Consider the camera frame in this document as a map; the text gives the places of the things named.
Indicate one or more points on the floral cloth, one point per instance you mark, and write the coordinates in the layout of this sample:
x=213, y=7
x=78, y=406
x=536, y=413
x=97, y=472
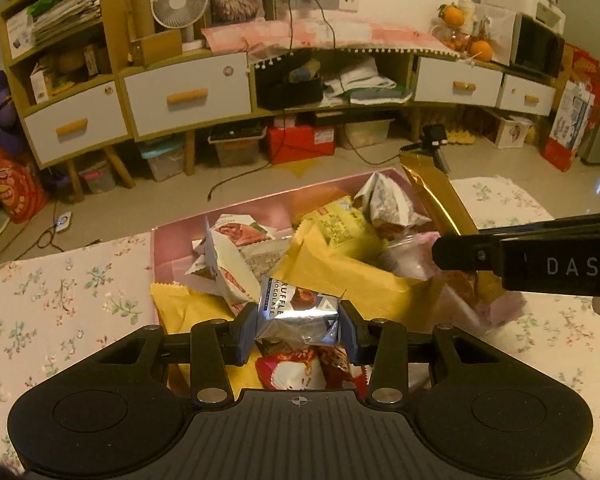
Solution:
x=80, y=285

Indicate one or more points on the silver chocolate packet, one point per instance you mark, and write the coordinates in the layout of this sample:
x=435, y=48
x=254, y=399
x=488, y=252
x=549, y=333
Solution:
x=295, y=310

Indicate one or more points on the black fabric basket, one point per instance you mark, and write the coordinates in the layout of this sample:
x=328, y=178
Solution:
x=287, y=90

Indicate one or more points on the brown cardboard box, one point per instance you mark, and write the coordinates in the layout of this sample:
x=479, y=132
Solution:
x=155, y=47

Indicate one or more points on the white desk fan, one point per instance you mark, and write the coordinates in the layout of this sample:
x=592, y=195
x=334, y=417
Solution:
x=180, y=0

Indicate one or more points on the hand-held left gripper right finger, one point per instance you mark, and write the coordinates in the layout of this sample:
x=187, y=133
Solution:
x=352, y=335

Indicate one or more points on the white red-picture snack packet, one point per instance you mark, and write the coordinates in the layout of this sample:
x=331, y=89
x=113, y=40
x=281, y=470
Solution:
x=245, y=230
x=225, y=265

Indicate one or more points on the gold snack bar packet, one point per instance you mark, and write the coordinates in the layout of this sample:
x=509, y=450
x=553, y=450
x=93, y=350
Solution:
x=437, y=200

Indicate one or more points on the red cardboard box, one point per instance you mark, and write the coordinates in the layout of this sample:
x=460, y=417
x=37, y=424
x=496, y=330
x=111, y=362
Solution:
x=300, y=145

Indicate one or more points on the stack of papers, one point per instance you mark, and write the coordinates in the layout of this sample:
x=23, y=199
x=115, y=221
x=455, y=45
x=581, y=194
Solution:
x=67, y=15

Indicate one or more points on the printed olive-yellow snack packet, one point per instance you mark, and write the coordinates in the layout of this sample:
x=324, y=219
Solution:
x=340, y=222

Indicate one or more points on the small black tripod camera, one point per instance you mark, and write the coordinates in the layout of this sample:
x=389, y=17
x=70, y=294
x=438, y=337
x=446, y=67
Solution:
x=432, y=140

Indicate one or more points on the yellow foam mat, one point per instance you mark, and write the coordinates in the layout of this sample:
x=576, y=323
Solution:
x=462, y=136

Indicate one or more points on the plain yellow snack packet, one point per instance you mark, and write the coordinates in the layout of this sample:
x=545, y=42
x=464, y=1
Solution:
x=190, y=310

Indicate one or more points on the red and white snack packet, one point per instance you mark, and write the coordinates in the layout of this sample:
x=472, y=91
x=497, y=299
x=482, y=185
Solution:
x=300, y=370

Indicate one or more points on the teal storage bin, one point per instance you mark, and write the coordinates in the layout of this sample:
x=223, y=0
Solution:
x=162, y=162

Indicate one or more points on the cardboard tube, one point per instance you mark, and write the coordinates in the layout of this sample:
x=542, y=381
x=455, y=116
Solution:
x=141, y=7

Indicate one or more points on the white printed box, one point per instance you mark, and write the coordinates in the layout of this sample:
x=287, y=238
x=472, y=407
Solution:
x=510, y=130

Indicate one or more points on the folded clothes pile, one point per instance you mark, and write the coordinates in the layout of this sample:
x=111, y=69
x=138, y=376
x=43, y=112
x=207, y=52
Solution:
x=365, y=82

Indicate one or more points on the clear storage bin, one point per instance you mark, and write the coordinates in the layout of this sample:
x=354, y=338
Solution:
x=367, y=135

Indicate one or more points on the white floor power strip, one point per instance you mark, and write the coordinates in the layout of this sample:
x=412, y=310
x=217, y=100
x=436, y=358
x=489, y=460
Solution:
x=63, y=222

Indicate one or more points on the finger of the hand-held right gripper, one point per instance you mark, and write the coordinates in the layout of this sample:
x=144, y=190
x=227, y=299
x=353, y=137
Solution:
x=465, y=255
x=555, y=224

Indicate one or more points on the wooden cabinet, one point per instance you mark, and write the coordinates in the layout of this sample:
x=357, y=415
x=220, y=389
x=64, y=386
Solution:
x=115, y=20

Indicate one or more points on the pink snack packet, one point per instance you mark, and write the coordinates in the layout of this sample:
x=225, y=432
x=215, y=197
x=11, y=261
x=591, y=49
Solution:
x=485, y=305

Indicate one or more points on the purple hat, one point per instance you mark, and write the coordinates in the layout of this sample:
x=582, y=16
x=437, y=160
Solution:
x=0, y=110

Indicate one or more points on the orange fruit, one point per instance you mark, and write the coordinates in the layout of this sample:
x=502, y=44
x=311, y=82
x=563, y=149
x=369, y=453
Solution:
x=452, y=16
x=481, y=51

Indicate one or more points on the pink patterned cloth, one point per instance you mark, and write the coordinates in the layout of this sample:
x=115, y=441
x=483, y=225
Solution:
x=360, y=35

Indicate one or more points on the orange printed bag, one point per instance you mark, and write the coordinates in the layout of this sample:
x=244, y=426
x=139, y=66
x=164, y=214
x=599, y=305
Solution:
x=12, y=187

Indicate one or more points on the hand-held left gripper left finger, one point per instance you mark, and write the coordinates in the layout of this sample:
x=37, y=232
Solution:
x=245, y=335

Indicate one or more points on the pink cardboard box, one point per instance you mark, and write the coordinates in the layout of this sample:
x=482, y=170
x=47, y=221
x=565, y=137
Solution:
x=260, y=200

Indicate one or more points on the black microwave oven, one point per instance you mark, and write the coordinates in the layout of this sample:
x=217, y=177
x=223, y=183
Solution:
x=537, y=45

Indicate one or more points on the red paper bag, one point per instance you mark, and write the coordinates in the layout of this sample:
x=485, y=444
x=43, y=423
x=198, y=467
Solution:
x=575, y=110

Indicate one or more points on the large yellow snack packet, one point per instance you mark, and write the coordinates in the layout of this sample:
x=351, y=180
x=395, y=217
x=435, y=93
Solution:
x=340, y=275

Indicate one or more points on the clear white slim packet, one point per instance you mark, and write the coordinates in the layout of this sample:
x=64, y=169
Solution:
x=410, y=257

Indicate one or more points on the white grey-print snack packet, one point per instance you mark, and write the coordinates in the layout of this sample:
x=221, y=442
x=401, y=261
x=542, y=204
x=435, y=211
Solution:
x=390, y=200

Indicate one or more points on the clear bin dark lid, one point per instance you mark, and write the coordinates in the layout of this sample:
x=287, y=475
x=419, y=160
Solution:
x=237, y=147

